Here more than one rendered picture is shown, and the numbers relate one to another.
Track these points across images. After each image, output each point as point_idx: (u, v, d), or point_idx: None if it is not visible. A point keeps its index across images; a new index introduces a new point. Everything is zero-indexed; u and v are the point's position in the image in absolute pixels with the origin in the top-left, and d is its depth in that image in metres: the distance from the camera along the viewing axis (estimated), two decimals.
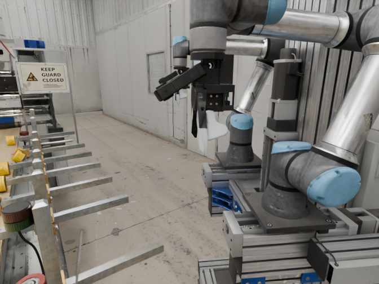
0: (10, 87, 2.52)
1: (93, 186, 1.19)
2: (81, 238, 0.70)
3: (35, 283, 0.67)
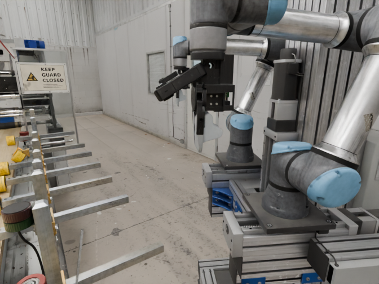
0: (10, 87, 2.52)
1: (93, 186, 1.19)
2: (82, 238, 0.70)
3: None
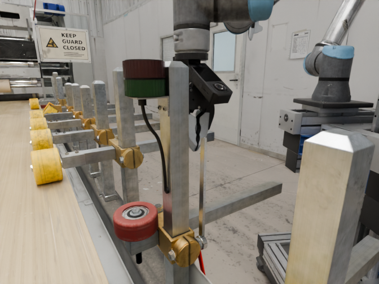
0: (29, 53, 2.28)
1: (157, 129, 0.96)
2: (205, 149, 0.47)
3: (143, 212, 0.44)
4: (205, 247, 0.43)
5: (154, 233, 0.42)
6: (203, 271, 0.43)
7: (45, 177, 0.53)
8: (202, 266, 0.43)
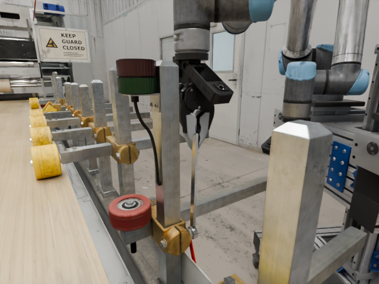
0: (29, 53, 2.31)
1: None
2: (197, 144, 0.49)
3: (137, 204, 0.46)
4: (196, 237, 0.46)
5: (147, 223, 0.45)
6: (194, 260, 0.46)
7: (45, 171, 0.55)
8: (193, 255, 0.46)
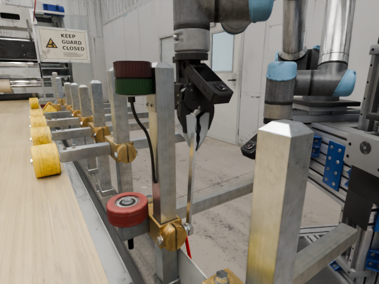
0: (29, 54, 2.32)
1: None
2: (194, 143, 0.50)
3: (134, 201, 0.47)
4: (191, 234, 0.47)
5: (144, 220, 0.46)
6: (190, 255, 0.47)
7: (45, 170, 0.57)
8: (189, 251, 0.47)
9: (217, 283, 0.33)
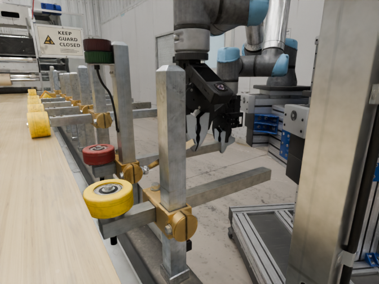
0: (27, 49, 2.48)
1: (133, 109, 1.15)
2: (188, 148, 0.52)
3: (104, 148, 0.63)
4: (145, 174, 0.64)
5: (110, 162, 0.62)
6: None
7: (38, 131, 0.72)
8: None
9: (151, 189, 0.49)
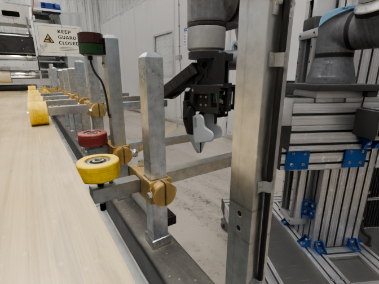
0: (28, 48, 2.54)
1: None
2: (171, 131, 0.58)
3: (97, 133, 0.69)
4: (135, 156, 0.70)
5: (103, 145, 0.68)
6: None
7: (37, 118, 0.78)
8: None
9: (138, 165, 0.55)
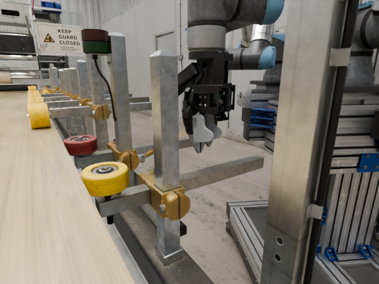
0: (28, 48, 2.50)
1: (131, 103, 1.17)
2: (183, 136, 0.54)
3: (86, 139, 0.63)
4: (141, 162, 0.66)
5: (92, 152, 0.62)
6: None
7: (38, 121, 0.74)
8: None
9: (147, 173, 0.51)
